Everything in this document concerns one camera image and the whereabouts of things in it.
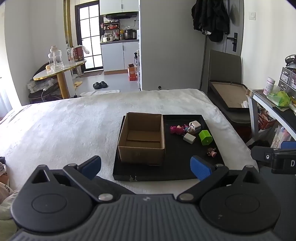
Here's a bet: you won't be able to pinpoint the pale green cloth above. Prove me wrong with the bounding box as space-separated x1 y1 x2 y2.
0 199 18 241

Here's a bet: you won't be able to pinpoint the sheer curtain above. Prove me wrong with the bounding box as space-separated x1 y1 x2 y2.
0 76 13 118

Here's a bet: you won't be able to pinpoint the orange cardboard box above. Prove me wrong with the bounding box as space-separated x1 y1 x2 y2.
128 64 139 81

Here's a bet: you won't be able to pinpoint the white wall cabinets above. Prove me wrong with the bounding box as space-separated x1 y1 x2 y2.
99 0 139 16

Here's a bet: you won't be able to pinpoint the dark chair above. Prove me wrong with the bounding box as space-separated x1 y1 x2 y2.
28 62 70 104

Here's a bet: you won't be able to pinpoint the grey panel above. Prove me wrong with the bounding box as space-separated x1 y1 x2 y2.
201 49 252 123

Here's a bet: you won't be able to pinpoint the spice rack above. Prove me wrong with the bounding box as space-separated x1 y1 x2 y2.
103 21 121 31

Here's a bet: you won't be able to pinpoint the round gold-edged table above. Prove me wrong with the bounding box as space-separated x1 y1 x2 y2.
33 59 87 99

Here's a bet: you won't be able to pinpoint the black framed glass door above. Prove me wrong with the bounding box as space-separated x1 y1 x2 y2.
75 3 102 71

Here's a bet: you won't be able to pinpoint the cardboard-backed picture frame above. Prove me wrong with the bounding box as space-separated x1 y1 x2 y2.
209 80 251 114

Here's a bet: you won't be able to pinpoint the white floor towel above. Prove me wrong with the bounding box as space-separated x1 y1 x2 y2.
80 89 121 98

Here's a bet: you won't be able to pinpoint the white bottle with pink lid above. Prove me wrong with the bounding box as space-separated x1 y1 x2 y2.
264 77 276 96

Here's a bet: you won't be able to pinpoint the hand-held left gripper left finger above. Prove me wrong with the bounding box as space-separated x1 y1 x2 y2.
30 156 114 202

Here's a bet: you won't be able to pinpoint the pink toy creature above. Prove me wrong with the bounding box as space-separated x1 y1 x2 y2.
170 125 186 135

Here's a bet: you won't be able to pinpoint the dark entry door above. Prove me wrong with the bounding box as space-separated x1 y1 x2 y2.
222 0 245 57

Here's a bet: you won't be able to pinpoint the range hood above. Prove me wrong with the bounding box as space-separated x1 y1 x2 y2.
105 13 137 20

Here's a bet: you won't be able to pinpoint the green plastic bag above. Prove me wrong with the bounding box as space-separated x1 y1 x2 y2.
267 91 291 107

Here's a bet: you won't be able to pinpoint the large glass jar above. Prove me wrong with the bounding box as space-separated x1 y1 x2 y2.
48 46 64 72

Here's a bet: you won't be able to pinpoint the green plastic block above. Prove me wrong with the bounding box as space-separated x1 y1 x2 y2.
198 130 213 146

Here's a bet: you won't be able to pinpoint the black door lock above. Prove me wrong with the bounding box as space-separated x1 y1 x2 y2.
226 32 238 52

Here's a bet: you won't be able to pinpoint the white printed cloth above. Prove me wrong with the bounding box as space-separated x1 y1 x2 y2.
0 156 19 204

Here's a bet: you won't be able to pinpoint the red basket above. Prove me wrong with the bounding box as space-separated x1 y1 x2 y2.
258 113 275 130

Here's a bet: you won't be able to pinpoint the black tray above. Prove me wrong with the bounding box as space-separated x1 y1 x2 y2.
112 113 226 182

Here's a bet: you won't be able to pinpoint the white power strip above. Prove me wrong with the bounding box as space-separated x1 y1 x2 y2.
29 80 56 93

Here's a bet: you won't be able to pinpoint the brown cardboard box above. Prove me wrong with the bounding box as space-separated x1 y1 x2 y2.
117 112 166 166

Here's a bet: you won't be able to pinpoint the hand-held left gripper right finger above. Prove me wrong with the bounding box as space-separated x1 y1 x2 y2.
177 156 262 202

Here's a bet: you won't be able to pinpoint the white kitchen cabinet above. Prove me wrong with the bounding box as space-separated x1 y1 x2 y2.
100 40 139 75

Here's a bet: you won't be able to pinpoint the black hanging jackets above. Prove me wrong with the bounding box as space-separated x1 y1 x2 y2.
191 0 231 42

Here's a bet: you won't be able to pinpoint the white desk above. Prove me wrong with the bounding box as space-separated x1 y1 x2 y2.
246 89 296 139

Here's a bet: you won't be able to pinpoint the dark ornate bowl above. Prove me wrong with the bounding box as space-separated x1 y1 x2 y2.
284 54 296 68

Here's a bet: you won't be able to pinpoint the red brown box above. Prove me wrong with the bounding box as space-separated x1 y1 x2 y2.
73 46 85 62

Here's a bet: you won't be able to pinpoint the clear drawer organiser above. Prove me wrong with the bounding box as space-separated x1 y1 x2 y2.
279 67 296 93

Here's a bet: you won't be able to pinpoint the black coat stand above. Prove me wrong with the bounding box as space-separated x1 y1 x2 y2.
200 32 208 93

